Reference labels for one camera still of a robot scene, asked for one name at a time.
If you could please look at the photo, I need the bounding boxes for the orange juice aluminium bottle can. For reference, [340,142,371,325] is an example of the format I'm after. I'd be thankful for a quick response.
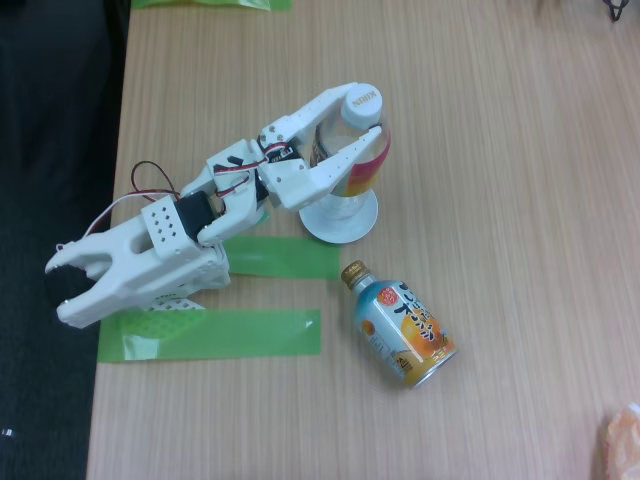
[340,259,459,390]

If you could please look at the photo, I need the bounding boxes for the red black white servo cable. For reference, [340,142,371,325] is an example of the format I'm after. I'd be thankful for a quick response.
[54,159,182,252]

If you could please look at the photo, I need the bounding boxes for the orange plastic bag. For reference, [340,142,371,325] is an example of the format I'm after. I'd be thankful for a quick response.
[597,403,640,480]

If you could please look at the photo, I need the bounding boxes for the clear plastic bottle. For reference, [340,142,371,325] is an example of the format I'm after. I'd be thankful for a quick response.
[307,81,393,229]

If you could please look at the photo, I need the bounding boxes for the green plastic sheet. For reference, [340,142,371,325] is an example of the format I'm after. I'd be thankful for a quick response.
[130,0,293,14]

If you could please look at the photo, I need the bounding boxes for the small white round plate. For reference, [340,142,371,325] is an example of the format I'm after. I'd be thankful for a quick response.
[298,189,380,246]

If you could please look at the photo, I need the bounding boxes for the green tape strip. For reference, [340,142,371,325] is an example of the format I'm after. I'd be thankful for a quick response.
[222,233,341,281]
[97,308,322,365]

